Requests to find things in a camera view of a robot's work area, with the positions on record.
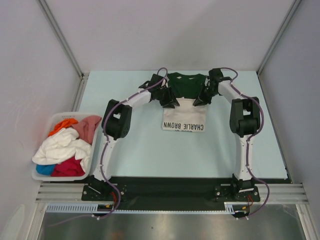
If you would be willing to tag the white slotted cable duct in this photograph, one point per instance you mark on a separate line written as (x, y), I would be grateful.
(104, 208)

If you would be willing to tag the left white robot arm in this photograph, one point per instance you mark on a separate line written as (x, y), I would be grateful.
(116, 122)

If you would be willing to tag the white t-shirt in basket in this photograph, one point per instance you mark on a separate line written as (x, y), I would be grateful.
(62, 146)

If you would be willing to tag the aluminium frame post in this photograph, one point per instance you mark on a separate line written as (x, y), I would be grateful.
(279, 34)
(82, 76)

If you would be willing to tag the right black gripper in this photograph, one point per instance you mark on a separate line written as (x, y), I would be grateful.
(202, 99)

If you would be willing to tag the red t-shirt in basket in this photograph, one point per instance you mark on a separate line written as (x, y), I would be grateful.
(68, 168)

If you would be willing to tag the right aluminium frame post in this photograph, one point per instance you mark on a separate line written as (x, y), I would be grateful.
(279, 34)

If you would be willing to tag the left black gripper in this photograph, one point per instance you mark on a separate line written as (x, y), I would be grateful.
(170, 100)

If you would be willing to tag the left aluminium frame post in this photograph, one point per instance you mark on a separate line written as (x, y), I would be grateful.
(82, 76)

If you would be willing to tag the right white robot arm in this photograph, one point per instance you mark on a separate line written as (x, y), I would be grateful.
(246, 120)

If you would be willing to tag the orange t-shirt in basket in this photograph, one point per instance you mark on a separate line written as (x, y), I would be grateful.
(66, 123)

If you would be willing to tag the pink t-shirt in basket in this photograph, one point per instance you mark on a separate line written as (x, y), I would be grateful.
(86, 128)

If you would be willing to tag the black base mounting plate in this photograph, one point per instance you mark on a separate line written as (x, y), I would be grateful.
(166, 193)

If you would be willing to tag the blue t-shirt in basket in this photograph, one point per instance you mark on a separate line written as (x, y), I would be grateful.
(45, 170)

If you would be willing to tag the white green raglan t-shirt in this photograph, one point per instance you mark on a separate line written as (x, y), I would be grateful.
(185, 117)

